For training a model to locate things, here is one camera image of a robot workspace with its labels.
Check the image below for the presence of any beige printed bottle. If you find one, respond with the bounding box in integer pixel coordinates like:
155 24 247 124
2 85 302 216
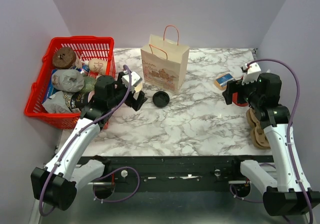
83 58 108 75

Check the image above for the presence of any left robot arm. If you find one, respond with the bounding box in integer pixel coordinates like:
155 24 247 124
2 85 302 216
31 68 147 216

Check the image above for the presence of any paper takeout bag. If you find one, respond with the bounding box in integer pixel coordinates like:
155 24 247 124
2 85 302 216
140 25 190 94

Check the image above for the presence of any grey crumpled bag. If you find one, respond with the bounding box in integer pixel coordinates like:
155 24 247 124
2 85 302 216
51 69 85 93

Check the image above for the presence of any black coffee cup lid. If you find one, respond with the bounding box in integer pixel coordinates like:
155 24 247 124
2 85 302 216
152 91 170 108

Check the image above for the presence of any silver snack bag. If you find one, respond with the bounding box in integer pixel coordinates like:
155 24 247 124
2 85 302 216
42 91 74 113

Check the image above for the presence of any white paper coffee cup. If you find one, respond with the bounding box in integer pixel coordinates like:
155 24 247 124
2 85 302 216
134 83 143 93

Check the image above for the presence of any red straw cup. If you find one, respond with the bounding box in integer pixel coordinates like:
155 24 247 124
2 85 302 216
232 92 249 107

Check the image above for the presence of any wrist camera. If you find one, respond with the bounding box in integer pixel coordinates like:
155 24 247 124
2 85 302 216
121 71 143 88
241 62 262 85

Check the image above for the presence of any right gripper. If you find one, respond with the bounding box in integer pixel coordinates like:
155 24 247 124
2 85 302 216
222 75 264 107

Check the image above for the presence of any black food cup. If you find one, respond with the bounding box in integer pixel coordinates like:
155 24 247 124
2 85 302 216
69 91 95 113

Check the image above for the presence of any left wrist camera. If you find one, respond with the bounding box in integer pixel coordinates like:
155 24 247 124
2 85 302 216
121 71 143 88

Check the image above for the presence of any green avocado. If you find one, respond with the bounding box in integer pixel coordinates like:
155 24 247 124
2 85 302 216
80 76 97 93

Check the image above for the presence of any blue flat package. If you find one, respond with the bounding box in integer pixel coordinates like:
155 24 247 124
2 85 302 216
41 69 58 104

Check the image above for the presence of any blue orange card box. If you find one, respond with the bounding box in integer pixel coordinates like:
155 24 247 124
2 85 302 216
213 73 235 90

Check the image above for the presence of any red plastic basket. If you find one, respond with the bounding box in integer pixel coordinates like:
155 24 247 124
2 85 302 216
24 36 116 129

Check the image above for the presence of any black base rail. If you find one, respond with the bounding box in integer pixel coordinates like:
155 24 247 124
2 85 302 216
77 155 273 193

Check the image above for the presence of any cardboard cup carrier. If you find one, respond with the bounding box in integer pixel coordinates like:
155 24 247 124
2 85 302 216
246 108 271 150

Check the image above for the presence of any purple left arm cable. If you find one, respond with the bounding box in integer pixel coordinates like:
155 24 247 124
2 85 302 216
38 64 133 216

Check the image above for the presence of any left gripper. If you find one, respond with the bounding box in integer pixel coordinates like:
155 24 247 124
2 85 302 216
108 72 148 111

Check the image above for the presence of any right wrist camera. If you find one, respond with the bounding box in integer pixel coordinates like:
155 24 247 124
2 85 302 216
241 62 262 85

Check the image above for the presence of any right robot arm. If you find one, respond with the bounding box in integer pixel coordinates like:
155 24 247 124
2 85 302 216
222 73 320 216

